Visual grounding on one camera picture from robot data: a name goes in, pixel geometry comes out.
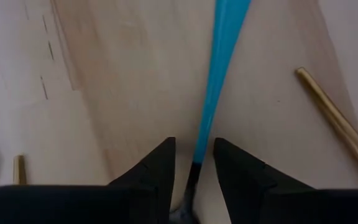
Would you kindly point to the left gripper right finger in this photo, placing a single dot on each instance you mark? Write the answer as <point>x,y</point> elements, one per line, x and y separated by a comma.
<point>241,174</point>

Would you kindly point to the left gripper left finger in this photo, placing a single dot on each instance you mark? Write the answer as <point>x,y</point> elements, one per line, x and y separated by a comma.
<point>157,168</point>

